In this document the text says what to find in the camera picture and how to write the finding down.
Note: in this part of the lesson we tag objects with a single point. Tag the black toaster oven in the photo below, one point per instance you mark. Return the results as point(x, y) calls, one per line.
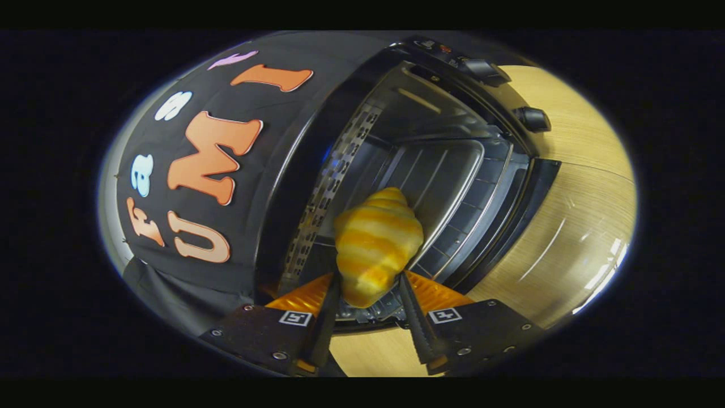
point(317, 113)

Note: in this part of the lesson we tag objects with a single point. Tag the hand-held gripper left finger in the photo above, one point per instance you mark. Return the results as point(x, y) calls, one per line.
point(325, 328)

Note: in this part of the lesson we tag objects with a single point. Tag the yellow croissant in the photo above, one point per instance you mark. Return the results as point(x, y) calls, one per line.
point(376, 243)

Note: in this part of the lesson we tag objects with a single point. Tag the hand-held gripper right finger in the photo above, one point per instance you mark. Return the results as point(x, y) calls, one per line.
point(416, 323)

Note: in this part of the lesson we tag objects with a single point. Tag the metal baking tray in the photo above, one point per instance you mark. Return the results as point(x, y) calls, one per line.
point(442, 175)

